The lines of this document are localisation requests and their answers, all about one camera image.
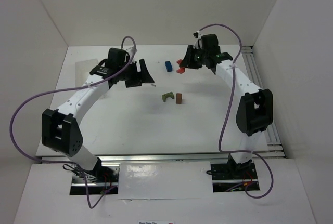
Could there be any aluminium front rail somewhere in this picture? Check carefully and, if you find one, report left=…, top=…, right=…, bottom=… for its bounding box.
left=40, top=151, right=270, bottom=164

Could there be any green arch wood block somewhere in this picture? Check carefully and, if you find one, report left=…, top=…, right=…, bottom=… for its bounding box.
left=161, top=92, right=175, bottom=102

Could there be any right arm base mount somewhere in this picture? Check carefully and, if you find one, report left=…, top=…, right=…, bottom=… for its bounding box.
left=206, top=163, right=260, bottom=193

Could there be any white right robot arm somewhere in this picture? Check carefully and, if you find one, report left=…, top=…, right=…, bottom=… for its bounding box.
left=179, top=32, right=273, bottom=177

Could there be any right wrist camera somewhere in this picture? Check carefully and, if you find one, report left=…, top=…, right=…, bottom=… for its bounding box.
left=193, top=30, right=202, bottom=40

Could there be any white paper label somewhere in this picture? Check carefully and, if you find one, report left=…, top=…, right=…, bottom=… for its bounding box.
left=137, top=220, right=175, bottom=224

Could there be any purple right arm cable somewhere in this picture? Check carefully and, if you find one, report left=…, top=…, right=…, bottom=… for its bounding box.
left=195, top=23, right=274, bottom=199

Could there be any blue wood block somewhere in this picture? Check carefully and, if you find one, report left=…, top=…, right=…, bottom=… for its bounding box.
left=164, top=61, right=173, bottom=72

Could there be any brown wood block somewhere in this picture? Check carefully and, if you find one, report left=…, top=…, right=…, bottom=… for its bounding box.
left=175, top=93, right=183, bottom=104

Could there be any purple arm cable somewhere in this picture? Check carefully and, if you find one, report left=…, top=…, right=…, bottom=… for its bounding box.
left=9, top=36, right=137, bottom=209
left=195, top=23, right=274, bottom=199

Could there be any aluminium side rail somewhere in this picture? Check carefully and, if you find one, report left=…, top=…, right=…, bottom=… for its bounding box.
left=236, top=47, right=285, bottom=158

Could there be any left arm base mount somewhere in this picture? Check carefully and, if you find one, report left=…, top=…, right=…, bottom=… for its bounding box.
left=62, top=164, right=120, bottom=195

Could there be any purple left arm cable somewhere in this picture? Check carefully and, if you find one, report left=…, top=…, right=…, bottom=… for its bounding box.
left=9, top=36, right=137, bottom=209

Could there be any red wood block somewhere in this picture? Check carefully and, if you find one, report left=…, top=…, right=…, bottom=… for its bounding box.
left=176, top=59, right=185, bottom=74

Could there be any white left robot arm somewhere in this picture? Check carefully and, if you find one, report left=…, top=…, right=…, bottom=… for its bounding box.
left=41, top=47, right=154, bottom=181

